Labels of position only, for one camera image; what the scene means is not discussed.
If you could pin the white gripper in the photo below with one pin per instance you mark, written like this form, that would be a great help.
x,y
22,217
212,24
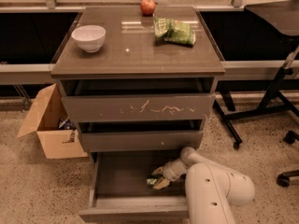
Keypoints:
x,y
171,171

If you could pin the green soda can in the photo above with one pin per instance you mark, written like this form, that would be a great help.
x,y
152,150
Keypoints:
x,y
152,182

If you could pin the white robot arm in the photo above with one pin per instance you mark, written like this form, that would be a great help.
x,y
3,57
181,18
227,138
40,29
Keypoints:
x,y
211,188

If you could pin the grey bottom drawer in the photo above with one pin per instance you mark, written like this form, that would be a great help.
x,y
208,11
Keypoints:
x,y
119,190

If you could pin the grey drawer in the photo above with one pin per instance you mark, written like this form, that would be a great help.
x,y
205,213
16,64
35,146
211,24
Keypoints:
x,y
141,135
119,190
141,99

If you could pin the grey middle drawer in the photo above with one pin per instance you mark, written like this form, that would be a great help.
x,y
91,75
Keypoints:
x,y
141,135

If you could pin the grey drawer cabinet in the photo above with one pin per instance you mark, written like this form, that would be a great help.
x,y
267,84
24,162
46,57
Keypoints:
x,y
132,50

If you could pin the grey top drawer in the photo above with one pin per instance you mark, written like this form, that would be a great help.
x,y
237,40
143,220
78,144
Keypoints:
x,y
141,99

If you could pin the dark packet in box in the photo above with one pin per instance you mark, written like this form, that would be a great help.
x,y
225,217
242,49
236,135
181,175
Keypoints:
x,y
66,124

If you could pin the open cardboard box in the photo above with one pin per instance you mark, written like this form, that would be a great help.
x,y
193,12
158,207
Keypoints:
x,y
43,118

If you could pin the green chip bag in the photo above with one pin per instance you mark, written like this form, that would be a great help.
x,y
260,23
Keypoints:
x,y
174,31

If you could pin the white ceramic bowl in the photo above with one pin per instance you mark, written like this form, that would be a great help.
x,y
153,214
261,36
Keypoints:
x,y
90,38

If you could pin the red apple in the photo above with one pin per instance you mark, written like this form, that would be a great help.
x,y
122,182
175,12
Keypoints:
x,y
147,7

